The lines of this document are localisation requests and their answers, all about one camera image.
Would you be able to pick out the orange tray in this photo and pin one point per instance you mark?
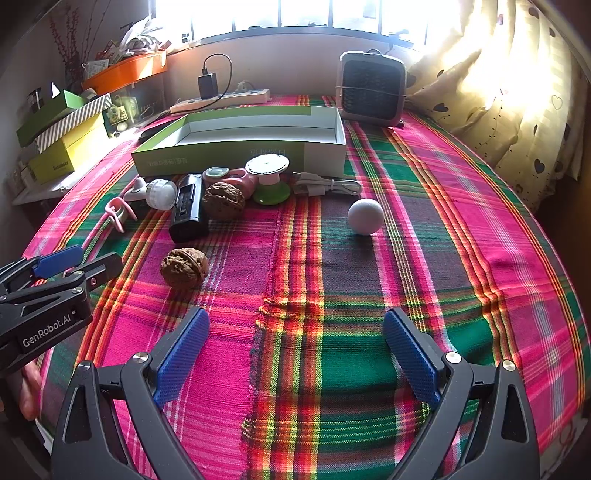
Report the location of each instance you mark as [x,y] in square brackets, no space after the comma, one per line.
[124,71]

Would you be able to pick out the pink clip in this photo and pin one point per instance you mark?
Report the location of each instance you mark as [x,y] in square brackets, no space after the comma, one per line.
[119,212]

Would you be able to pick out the brown walnut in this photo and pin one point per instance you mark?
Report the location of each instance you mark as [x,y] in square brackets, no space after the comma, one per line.
[224,201]
[184,267]

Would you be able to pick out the black smartphone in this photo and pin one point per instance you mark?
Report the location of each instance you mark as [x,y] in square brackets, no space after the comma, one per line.
[147,133]

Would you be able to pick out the white side shelf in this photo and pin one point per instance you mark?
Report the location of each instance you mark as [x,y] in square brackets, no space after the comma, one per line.
[41,191]

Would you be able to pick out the black charger adapter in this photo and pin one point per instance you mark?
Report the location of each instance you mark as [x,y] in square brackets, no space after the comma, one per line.
[207,85]

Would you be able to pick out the black window latch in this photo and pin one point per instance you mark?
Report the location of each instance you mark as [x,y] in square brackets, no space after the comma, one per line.
[396,39]

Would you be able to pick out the cream heart-print curtain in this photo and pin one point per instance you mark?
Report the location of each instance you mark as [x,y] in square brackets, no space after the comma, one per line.
[508,92]

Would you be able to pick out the white power strip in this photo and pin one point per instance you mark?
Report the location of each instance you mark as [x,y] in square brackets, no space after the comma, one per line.
[240,98]

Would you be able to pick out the small grey heater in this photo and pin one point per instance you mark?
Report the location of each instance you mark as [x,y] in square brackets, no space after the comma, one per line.
[369,87]

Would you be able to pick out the white tissue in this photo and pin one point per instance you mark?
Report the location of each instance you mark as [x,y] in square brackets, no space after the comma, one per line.
[56,90]

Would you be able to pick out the yellow box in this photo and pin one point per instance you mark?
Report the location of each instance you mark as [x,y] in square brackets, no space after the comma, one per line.
[69,152]

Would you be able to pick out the person's left hand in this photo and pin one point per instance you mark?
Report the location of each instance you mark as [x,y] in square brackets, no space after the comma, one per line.
[32,392]

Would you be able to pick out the small white bottle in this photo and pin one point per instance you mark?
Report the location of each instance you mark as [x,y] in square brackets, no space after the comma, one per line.
[161,194]

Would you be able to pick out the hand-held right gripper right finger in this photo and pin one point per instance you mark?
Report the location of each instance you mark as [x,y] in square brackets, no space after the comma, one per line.
[411,355]

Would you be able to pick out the clear plastic container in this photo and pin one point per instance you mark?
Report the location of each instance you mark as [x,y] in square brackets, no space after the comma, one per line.
[138,104]

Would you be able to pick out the pink oval-topped gadget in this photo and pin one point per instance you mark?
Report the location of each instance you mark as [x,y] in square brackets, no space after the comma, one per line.
[240,177]

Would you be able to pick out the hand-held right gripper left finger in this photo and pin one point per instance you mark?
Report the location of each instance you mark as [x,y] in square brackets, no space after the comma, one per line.
[184,350]

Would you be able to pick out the window grille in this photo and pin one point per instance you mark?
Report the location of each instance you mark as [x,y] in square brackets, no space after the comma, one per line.
[330,14]

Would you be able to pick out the black battery charger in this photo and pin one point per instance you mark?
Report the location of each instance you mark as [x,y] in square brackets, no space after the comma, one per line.
[187,217]

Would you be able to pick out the white plug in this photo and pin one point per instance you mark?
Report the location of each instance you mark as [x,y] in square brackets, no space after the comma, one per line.
[244,87]

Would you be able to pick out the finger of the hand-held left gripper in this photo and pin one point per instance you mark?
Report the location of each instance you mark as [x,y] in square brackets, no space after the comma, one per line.
[99,267]
[57,261]

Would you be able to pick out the white ball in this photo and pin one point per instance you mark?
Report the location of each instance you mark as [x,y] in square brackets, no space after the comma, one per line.
[365,217]

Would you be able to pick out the pink green plaid tablecloth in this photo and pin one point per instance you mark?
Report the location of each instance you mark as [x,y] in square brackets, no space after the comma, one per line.
[323,277]

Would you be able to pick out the red twig branches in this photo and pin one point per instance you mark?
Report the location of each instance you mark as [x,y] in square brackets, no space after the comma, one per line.
[71,55]

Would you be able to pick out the green white cardboard box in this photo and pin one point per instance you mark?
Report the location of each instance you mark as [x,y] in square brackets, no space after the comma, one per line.
[277,157]

